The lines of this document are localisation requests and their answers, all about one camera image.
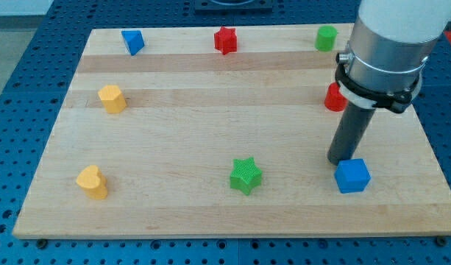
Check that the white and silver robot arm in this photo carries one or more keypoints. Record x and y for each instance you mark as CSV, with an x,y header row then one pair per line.
x,y
390,43

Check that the light wooden board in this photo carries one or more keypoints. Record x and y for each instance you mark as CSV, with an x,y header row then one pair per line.
x,y
191,111

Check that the green star block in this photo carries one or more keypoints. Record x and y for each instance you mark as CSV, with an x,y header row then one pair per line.
x,y
245,175

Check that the red star block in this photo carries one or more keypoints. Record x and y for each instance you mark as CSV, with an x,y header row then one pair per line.
x,y
225,40

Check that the red cylinder block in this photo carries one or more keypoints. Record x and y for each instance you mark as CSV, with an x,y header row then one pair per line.
x,y
334,100

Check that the yellow hexagon block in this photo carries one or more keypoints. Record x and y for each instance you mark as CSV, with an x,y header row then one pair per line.
x,y
112,99

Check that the blue triangular prism block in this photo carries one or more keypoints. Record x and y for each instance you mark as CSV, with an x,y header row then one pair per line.
x,y
133,40

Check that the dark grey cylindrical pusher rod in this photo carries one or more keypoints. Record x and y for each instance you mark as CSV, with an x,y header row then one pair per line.
x,y
349,133

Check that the blue cube block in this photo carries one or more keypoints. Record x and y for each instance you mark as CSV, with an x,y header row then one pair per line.
x,y
352,175

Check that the green cylinder block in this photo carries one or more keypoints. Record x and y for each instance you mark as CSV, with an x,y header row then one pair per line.
x,y
325,38

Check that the yellow heart block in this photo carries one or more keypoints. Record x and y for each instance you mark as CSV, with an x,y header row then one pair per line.
x,y
93,182

